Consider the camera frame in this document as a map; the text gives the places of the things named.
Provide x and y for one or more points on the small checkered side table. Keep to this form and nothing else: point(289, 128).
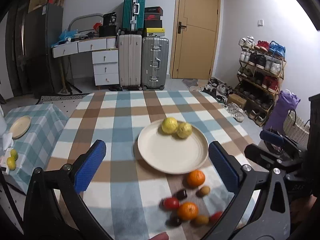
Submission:
point(35, 147)

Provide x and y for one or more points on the smooth yellow-green guava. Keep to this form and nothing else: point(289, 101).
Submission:
point(169, 125)

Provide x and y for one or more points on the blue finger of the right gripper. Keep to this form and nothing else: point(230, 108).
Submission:
point(272, 138)

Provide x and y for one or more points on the wrinkled yellow guava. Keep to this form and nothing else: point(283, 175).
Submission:
point(184, 130)

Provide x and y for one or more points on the woven basket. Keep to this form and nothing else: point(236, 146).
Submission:
point(296, 129)

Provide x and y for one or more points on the checkered tablecloth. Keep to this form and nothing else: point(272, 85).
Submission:
point(125, 193)

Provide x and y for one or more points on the dark cherry lower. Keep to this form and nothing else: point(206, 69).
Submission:
point(175, 221)

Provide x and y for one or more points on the beige suitcase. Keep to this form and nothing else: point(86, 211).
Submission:
point(129, 60)

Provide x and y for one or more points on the small cream plate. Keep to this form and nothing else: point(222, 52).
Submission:
point(20, 126)

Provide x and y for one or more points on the wooden shoe rack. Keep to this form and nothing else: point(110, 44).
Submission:
point(260, 77)

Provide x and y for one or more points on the dark cherry upper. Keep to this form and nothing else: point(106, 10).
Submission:
point(181, 195)

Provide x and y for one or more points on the wooden door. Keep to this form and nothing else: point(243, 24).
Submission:
point(194, 41)

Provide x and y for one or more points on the purple bag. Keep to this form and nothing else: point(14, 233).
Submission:
point(286, 101)

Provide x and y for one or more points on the white drawer desk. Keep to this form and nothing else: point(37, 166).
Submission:
point(104, 57)

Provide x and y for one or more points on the brown longan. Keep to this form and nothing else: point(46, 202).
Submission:
point(203, 191)
point(200, 220)

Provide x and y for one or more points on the dark refrigerator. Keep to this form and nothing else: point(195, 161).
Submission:
point(42, 29)

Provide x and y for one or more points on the dark cherry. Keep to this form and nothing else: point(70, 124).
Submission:
point(181, 195)
point(175, 221)

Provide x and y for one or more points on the orange tangerine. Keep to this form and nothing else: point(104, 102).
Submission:
point(195, 178)
point(187, 211)

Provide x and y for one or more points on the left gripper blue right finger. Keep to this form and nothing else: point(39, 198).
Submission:
point(227, 167)

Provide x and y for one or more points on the person's left hand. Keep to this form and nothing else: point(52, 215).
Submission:
point(160, 236)

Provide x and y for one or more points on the teal suitcase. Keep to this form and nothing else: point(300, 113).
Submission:
point(133, 15)

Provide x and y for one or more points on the brown longan upper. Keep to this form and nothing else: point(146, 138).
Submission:
point(203, 191)

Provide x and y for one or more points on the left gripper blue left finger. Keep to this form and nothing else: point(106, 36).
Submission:
point(86, 165)

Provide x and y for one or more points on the brown cardboard box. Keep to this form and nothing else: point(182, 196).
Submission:
point(238, 100)

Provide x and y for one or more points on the large cream plate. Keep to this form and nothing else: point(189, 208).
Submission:
point(169, 153)

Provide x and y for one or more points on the red tomato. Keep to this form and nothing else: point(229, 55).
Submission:
point(171, 203)
point(215, 217)

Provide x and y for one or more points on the red tomato lower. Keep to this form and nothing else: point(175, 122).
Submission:
point(215, 217)

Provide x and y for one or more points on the grey silver suitcase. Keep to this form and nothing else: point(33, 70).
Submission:
point(155, 53)

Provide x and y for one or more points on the brown longan lower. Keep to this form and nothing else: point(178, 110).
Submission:
point(200, 220)

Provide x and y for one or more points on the red tomato upper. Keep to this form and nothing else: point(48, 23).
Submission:
point(171, 203)

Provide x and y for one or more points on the stack of shoe boxes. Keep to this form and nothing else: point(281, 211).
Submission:
point(153, 25)

